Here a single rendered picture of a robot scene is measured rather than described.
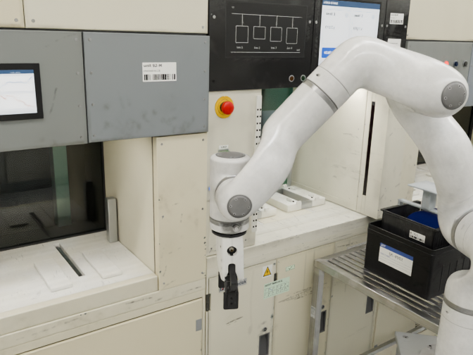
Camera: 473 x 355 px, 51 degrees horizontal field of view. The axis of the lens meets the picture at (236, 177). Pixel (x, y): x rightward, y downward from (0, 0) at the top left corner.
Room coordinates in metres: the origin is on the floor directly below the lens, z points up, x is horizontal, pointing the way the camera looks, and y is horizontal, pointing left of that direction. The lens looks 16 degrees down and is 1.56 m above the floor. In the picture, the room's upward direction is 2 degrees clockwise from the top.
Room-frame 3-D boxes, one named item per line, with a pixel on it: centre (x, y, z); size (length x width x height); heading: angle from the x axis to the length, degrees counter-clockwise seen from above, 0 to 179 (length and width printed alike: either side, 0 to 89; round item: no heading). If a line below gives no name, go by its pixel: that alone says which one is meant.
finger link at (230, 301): (0.92, 0.00, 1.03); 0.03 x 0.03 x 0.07; 9
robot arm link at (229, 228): (0.98, 0.01, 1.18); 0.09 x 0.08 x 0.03; 9
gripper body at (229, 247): (0.98, 0.01, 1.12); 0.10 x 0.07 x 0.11; 9
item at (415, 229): (1.61, -0.66, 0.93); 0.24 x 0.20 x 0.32; 33
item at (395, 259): (1.61, -0.66, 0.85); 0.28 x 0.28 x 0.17; 33
